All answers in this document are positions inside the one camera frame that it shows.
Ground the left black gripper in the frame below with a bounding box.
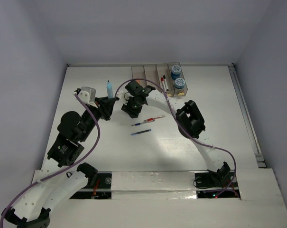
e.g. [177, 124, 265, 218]
[80, 96, 116, 141]

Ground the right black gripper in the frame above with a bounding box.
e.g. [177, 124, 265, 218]
[121, 95, 143, 119]

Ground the blue gel pen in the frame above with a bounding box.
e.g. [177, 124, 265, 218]
[131, 119, 155, 126]

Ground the blue highlighter pen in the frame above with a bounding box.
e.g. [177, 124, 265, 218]
[106, 80, 114, 99]

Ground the red capped white marker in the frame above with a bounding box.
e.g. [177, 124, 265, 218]
[161, 77, 167, 91]

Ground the black capped white marker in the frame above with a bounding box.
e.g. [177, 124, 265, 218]
[163, 75, 169, 91]

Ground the blue tape roll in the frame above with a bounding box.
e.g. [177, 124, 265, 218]
[174, 77, 185, 89]
[171, 65, 182, 80]

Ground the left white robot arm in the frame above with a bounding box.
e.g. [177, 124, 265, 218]
[0, 95, 118, 228]

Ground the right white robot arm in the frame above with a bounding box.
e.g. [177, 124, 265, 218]
[121, 79, 231, 187]

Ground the red gel pen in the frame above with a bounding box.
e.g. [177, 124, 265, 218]
[144, 115, 165, 122]

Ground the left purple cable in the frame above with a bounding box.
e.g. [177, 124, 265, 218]
[0, 95, 102, 228]

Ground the purple cable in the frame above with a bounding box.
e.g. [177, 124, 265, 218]
[115, 78, 236, 198]
[0, 95, 102, 228]

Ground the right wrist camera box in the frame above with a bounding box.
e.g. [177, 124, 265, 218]
[117, 91, 129, 105]

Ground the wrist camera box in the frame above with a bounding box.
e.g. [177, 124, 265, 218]
[74, 86, 96, 104]
[117, 91, 129, 105]

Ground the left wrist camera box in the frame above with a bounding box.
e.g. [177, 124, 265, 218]
[74, 86, 96, 104]

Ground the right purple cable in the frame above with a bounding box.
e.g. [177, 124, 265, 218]
[115, 78, 236, 198]

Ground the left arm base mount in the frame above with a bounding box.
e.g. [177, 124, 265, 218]
[70, 172, 112, 200]

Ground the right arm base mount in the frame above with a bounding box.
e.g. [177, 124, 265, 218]
[192, 171, 241, 199]

